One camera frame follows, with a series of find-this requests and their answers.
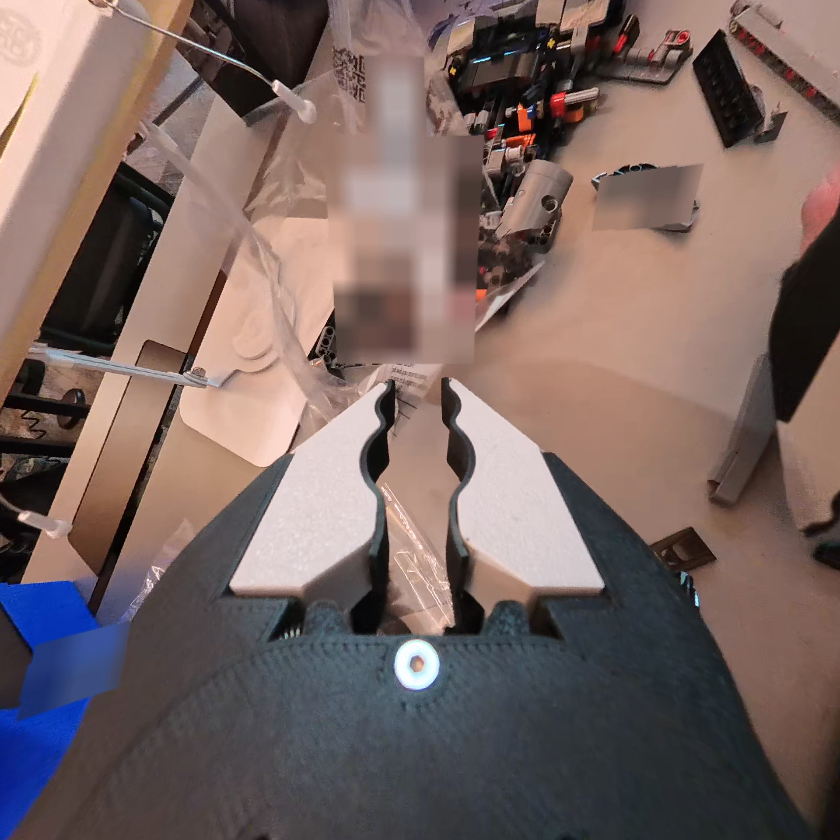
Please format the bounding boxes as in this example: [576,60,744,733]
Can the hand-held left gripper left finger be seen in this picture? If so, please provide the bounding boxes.
[230,379,398,616]

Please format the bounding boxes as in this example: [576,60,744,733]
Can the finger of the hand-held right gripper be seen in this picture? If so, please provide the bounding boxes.
[777,400,840,572]

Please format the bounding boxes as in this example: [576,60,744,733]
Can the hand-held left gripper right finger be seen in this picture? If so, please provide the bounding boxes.
[441,378,606,609]

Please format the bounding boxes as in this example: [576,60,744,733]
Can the black studded lego plate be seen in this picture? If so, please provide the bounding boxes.
[692,29,769,148]

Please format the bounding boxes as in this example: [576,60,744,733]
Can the grey lego beam red pins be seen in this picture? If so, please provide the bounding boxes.
[728,0,840,112]

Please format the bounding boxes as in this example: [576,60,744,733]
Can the grey red lego subassembly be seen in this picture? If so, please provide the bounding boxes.
[594,29,695,85]

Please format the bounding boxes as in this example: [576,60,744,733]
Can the partly built lego car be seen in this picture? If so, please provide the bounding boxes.
[427,0,644,293]

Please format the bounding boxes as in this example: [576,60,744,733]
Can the person's right hand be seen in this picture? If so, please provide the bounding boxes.
[799,174,840,255]

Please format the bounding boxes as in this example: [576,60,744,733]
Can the white wooden book stand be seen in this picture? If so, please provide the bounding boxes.
[0,0,342,470]

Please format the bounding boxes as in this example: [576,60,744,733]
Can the white flat panel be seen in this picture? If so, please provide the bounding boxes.
[20,98,329,592]

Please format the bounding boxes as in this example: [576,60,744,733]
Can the clear printed empty bag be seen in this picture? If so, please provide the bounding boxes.
[246,0,549,434]

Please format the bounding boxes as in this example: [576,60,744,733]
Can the blue plastic bin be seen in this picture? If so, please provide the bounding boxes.
[0,581,132,840]

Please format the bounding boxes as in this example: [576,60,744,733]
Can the black lego frame piece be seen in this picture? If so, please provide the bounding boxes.
[650,527,718,571]

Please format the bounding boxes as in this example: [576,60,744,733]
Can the page holder cord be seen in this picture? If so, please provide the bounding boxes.
[0,492,72,539]
[88,0,317,126]

